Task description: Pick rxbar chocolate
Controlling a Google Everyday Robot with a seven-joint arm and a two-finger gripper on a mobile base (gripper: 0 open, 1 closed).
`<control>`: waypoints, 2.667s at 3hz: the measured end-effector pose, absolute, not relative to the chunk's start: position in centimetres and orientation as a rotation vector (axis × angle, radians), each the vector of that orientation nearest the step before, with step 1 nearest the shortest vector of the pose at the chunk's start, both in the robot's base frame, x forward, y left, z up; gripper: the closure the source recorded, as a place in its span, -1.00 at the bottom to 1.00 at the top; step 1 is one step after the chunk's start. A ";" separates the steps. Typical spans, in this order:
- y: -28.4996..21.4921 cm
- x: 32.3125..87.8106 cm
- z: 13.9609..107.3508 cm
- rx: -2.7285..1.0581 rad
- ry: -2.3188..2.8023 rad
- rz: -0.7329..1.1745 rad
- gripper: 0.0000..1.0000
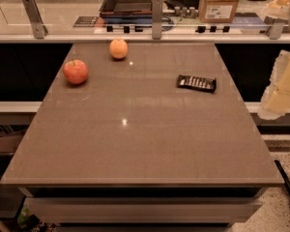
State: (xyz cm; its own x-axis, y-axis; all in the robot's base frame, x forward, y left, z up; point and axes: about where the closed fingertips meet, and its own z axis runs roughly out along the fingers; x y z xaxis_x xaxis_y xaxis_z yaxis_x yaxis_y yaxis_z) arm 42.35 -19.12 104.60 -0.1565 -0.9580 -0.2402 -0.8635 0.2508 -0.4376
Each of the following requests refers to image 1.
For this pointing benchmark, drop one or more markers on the dark open tray bin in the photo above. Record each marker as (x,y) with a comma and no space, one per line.
(142,8)

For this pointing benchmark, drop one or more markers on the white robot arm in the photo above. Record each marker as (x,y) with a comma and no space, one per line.
(275,101)

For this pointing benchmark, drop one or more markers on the middle metal glass bracket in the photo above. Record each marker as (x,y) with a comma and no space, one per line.
(157,14)

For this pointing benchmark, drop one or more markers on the orange fruit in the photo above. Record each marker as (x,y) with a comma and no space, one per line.
(118,49)

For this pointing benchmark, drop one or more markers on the red apple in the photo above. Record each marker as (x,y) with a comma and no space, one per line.
(76,71)

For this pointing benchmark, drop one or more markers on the black strip on floor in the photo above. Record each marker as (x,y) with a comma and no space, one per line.
(284,175)

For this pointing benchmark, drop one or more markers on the glass barrier panel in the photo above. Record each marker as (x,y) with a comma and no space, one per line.
(59,17)

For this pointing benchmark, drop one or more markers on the green object under table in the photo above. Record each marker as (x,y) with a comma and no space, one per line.
(23,217)

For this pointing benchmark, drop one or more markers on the cardboard box with label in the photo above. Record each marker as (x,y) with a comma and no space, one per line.
(217,11)

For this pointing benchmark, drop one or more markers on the metal glass bracket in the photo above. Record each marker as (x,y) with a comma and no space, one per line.
(275,27)
(38,27)
(157,14)

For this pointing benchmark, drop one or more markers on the black rxbar chocolate bar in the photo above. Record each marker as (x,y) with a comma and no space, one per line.
(197,83)

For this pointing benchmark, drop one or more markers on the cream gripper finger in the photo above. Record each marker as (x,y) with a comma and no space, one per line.
(277,9)
(275,101)

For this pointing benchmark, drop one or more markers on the right metal glass bracket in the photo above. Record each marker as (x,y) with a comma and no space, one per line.
(275,27)

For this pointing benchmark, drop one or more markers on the left metal glass bracket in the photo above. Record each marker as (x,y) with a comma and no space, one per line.
(38,27)

